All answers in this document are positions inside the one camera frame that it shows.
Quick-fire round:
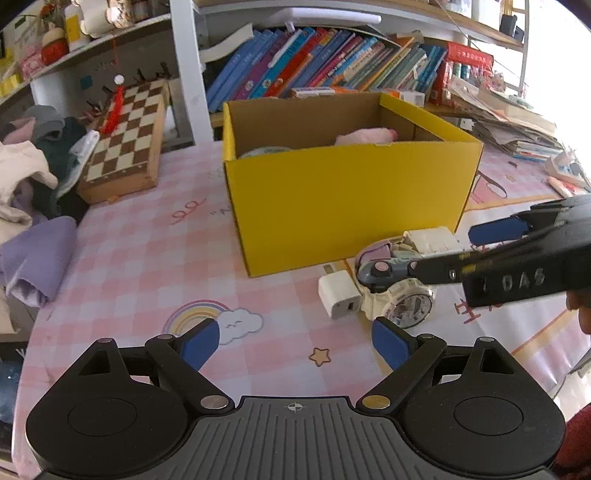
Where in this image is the white desk bookshelf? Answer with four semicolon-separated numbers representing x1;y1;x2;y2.
0;0;532;144

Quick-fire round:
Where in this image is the white charger adapter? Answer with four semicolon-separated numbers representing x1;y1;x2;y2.
318;264;362;320

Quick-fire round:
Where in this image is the pink plush pig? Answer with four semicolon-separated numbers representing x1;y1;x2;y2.
333;128;399;146

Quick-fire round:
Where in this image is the person's red knit sleeve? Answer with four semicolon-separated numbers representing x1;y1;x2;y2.
551;401;591;480

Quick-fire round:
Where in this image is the white wooden craft ornament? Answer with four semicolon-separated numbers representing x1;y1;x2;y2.
76;0;134;38

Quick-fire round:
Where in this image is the red book box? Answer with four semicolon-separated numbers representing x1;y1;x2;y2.
429;41;495;104

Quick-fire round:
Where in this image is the small black box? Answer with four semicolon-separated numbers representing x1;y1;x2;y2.
499;14;526;44

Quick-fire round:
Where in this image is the red hanging tassel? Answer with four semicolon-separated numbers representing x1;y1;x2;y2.
99;74;126;136

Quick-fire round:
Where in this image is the white bottle yellow label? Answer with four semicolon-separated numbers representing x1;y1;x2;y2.
64;2;90;51

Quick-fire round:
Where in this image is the stack of papers and books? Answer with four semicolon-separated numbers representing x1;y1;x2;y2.
450;76;566;162

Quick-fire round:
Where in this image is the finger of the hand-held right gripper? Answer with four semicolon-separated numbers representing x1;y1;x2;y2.
468;194;591;245
409;219;591;285

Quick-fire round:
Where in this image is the grey toy car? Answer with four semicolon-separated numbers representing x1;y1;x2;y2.
356;244;420;286

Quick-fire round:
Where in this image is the person's right hand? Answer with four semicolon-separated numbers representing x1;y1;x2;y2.
566;288;591;334

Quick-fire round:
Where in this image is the white plastic bag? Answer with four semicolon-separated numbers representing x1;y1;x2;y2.
58;130;100;197

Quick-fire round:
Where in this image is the small cream square block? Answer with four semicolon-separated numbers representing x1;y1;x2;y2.
403;226;461;256

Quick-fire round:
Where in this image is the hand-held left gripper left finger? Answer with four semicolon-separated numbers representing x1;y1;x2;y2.
78;318;235;412

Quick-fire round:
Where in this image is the cream wrist watch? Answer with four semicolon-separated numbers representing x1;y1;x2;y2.
358;276;437;330

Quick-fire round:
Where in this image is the purple garment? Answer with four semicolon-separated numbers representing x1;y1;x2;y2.
0;216;78;308

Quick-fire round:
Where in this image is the orange and white small box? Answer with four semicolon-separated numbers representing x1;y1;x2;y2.
387;89;426;107

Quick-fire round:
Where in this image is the wooden chessboard box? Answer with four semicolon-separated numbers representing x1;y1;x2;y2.
76;79;169;205

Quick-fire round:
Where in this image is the pink checked desktop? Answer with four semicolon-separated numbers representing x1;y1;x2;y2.
11;138;591;476

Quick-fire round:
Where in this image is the white bar desk lamp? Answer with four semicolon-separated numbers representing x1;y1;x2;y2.
268;9;383;33

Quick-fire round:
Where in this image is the pink cover book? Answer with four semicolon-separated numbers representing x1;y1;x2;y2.
547;175;591;200

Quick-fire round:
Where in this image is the red apple-shaped jar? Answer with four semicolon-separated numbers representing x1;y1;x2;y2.
41;27;70;65

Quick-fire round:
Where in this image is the pink tissue box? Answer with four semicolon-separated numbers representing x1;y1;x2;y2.
18;44;44;79

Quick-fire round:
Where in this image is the yellow cardboard box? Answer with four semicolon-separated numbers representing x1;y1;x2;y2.
222;91;484;278

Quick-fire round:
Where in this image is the row of children's books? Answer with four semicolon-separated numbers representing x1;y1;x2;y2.
205;27;448;114

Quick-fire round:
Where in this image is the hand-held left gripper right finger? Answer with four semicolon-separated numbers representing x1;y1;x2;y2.
356;318;515;412

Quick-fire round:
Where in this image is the white flat small box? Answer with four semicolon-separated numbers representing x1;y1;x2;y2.
291;85;361;99

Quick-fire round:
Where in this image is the white power strip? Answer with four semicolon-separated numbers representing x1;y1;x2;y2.
547;150;591;192

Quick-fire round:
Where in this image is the pile of clothes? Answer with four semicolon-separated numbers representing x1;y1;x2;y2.
0;105;100;227

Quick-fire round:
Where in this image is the clear tape roll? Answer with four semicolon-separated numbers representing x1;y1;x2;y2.
240;145;291;160

